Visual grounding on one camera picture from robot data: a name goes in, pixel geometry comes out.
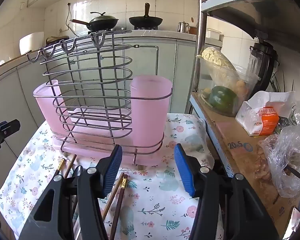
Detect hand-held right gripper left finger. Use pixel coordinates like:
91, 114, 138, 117
19, 144, 123, 240

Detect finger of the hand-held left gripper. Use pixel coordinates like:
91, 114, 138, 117
0, 119, 21, 155

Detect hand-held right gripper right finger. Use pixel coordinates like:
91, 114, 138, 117
174, 143, 280, 240

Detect brown wooden chopstick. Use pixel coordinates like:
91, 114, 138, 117
63, 154, 77, 179
100, 172, 125, 222

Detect dark chopstick gold tip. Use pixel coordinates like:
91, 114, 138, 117
109, 174, 129, 240
51, 159, 66, 180

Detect pink wire utensil rack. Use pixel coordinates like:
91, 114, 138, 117
27, 29, 173, 167

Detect floral white cloth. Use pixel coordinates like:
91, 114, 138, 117
0, 112, 225, 240

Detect cardboard sheet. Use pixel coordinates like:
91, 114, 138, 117
191, 92, 300, 238

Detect green bell pepper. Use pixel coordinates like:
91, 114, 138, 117
209, 86, 238, 113

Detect orange item in plastic bag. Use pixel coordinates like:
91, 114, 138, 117
235, 91, 297, 137

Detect white round bucket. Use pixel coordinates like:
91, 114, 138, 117
19, 32, 45, 55

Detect clear plastic bag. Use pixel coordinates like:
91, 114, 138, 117
257, 124, 300, 198

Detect orange packet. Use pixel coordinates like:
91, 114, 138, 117
252, 106, 280, 135

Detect clear plastic container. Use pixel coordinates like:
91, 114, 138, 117
195, 55, 262, 117

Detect enoki mushroom pack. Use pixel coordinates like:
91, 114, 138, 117
201, 46, 244, 88

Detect metal gas pipe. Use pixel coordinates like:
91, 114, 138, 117
134, 44, 159, 80

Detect green chives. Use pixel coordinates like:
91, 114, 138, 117
270, 71, 295, 93

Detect metal storage shelf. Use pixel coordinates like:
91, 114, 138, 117
189, 0, 300, 240

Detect black wok with lid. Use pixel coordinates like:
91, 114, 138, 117
70, 12, 119, 32

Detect white rectangular box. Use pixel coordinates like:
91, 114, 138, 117
206, 28, 222, 40

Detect black blender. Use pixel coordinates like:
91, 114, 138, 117
249, 30, 279, 92

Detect steel kettle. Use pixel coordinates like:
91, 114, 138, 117
177, 21, 190, 33

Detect gas stove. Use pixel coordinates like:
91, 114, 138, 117
89, 26, 160, 34

